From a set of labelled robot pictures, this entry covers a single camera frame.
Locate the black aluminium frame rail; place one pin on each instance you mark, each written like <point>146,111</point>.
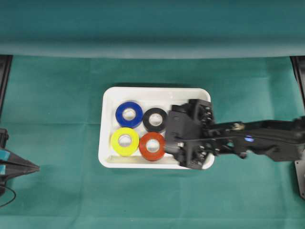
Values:
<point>5,64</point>

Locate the blue tape roll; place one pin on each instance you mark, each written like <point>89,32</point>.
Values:
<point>129,114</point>

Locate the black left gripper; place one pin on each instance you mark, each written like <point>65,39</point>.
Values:
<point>15,165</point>

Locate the green table cloth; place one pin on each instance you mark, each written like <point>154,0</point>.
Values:
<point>52,111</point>

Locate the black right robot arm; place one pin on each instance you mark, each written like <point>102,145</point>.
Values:
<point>278,140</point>

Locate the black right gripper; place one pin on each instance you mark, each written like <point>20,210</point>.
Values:
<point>184,133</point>

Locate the black right frame rail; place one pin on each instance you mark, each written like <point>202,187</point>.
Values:
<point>298,64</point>

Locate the white plastic tray case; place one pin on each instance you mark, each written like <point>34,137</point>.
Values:
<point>146,98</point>

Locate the yellow tape roll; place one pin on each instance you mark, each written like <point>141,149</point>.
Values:
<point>125,141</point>

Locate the green backdrop sheet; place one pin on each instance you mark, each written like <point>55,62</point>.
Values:
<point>153,29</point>

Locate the black tape roll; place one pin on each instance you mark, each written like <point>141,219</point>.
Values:
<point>154,120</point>

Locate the red orange tape roll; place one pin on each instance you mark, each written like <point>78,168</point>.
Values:
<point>151,146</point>

